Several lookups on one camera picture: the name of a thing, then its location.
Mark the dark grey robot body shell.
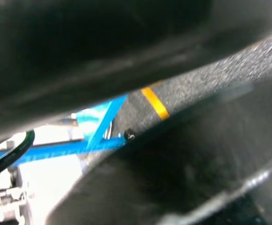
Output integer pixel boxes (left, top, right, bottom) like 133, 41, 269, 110
0, 0, 272, 147

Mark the black camera cable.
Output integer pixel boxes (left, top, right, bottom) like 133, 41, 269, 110
0, 129, 36, 182

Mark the yellow floor tape outline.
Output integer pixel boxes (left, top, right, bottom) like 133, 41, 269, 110
141, 87, 170, 121

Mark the blue metal shelf rack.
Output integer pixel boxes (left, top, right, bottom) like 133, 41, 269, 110
0, 94, 136, 168

